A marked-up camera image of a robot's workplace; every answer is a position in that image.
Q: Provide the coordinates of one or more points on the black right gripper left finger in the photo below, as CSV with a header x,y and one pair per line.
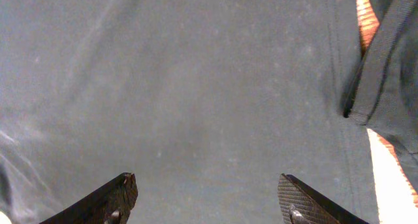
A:
x,y
111,203

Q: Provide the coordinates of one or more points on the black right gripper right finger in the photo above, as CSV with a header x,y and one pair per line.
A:
x,y
301,204

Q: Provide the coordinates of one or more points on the black polo shirt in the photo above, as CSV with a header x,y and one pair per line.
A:
x,y
207,102

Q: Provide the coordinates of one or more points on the pile of black clothes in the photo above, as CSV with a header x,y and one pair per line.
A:
x,y
383,93

